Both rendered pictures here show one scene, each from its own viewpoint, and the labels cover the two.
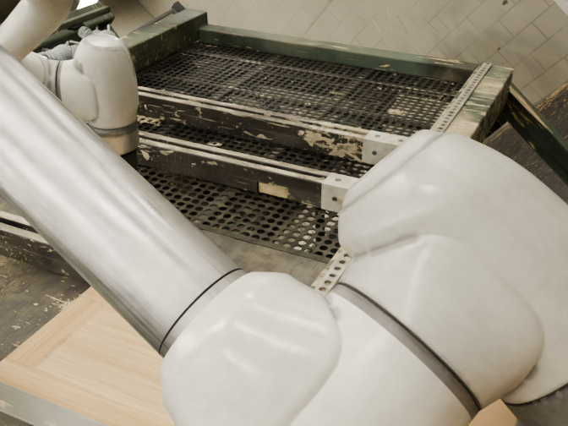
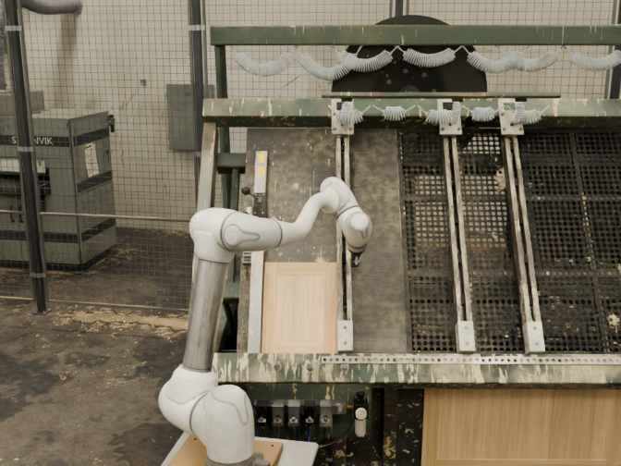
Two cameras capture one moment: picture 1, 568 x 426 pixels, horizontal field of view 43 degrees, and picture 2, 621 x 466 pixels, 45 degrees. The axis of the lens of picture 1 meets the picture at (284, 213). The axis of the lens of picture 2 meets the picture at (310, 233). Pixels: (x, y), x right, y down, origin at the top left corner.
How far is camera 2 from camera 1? 2.29 m
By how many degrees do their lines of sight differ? 52
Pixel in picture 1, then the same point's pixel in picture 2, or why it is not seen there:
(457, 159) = (218, 410)
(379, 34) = not seen: outside the picture
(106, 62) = (349, 230)
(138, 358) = (300, 308)
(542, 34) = not seen: outside the picture
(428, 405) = (185, 426)
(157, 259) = (188, 353)
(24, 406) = (255, 288)
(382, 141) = (529, 334)
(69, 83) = (341, 220)
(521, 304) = (204, 437)
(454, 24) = not seen: outside the picture
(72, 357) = (289, 285)
